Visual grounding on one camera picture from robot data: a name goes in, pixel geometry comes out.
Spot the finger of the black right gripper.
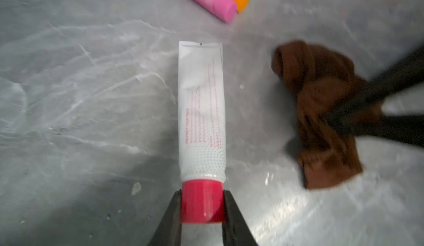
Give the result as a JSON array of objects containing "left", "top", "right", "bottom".
[
  {"left": 326, "top": 45, "right": 424, "bottom": 122},
  {"left": 331, "top": 115, "right": 424, "bottom": 147}
]

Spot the white tube red cap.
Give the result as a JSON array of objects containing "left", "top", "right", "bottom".
[{"left": 177, "top": 41, "right": 226, "bottom": 224}]

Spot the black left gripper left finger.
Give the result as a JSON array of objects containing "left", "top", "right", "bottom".
[{"left": 148, "top": 190, "right": 182, "bottom": 246}]

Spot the brown cloth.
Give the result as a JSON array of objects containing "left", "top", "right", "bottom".
[{"left": 272, "top": 40, "right": 367, "bottom": 190}]

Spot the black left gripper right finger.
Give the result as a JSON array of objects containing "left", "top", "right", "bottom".
[{"left": 222, "top": 190, "right": 258, "bottom": 246}]

